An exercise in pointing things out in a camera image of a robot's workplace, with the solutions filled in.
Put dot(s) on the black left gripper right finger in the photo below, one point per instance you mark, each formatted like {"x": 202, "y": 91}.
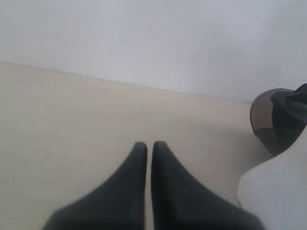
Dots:
{"x": 180, "y": 202}

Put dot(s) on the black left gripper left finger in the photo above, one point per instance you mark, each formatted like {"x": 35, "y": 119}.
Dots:
{"x": 117, "y": 204}

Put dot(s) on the black helmet with visor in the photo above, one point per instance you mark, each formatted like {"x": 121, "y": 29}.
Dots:
{"x": 278, "y": 117}

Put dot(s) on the white mannequin head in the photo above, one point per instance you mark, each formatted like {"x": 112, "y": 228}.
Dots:
{"x": 276, "y": 190}

